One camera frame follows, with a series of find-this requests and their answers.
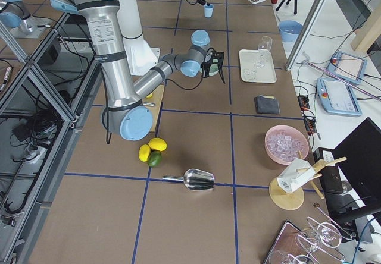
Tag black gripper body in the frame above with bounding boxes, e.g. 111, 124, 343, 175
201, 47, 224, 78

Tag mint green bowl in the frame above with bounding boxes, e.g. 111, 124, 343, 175
204, 58, 218, 78

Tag light blue cup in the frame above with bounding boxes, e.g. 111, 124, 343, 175
204, 4, 214, 18

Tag blue bowl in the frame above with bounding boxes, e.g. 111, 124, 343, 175
278, 20, 303, 42

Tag pink bowl with ice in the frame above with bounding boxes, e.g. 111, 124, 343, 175
264, 125, 310, 165

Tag steel ice scoop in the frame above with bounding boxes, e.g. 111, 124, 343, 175
162, 168, 215, 191

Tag cream bear tray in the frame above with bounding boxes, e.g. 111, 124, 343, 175
239, 49, 277, 84

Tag clear wine glass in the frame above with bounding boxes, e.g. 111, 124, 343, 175
254, 36, 273, 68

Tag wooden cutting board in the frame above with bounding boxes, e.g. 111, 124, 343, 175
143, 85, 165, 132

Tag steel rod with black tip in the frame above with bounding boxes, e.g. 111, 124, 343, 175
143, 102, 155, 107

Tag yellow lemon upper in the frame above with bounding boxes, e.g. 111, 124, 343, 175
148, 137, 167, 152

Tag yellow lemon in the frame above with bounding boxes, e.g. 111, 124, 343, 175
148, 137, 167, 152
138, 144, 151, 162

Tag yellow lemon lower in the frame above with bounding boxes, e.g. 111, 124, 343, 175
138, 144, 151, 162

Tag green lime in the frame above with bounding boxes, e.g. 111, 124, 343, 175
147, 151, 162, 167

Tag near teach pendant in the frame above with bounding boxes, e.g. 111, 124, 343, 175
316, 78, 362, 117

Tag teach pendant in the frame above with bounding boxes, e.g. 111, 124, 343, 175
316, 78, 362, 117
326, 51, 367, 85

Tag far teach pendant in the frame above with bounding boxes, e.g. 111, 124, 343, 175
326, 51, 367, 85

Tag white paper carton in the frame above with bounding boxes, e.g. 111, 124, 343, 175
276, 158, 315, 193

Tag wooden cup stand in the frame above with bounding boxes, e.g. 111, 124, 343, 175
269, 157, 347, 210

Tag black monitor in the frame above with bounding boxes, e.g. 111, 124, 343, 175
314, 117, 381, 226

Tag upturned wine glasses on tray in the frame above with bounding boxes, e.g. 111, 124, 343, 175
263, 203, 353, 263

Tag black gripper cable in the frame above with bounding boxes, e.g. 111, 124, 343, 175
165, 73, 206, 91

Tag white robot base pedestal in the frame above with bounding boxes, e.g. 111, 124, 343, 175
117, 0, 160, 76

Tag aluminium frame post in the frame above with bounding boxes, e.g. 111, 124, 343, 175
285, 0, 326, 71

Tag wooden post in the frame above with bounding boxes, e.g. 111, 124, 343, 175
351, 4, 380, 52

